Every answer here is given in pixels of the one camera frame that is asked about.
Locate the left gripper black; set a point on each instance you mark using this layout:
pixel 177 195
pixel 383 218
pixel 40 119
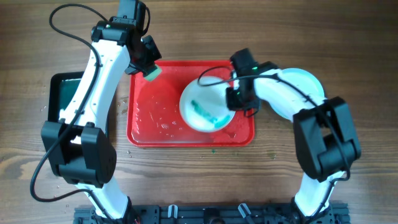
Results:
pixel 152 55

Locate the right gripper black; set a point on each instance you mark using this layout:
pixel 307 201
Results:
pixel 232 105

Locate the green yellow sponge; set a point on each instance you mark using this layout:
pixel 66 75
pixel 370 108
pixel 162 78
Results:
pixel 152 73

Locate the white plate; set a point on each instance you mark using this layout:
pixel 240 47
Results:
pixel 287 95
pixel 203 105

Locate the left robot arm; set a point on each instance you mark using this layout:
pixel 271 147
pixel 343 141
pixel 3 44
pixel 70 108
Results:
pixel 76 145

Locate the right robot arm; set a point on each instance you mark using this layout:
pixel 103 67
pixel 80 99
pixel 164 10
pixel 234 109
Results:
pixel 326 142

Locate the red plastic tray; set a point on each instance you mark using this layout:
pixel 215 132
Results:
pixel 153 117

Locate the black water tray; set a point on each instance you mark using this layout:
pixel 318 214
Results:
pixel 62 89

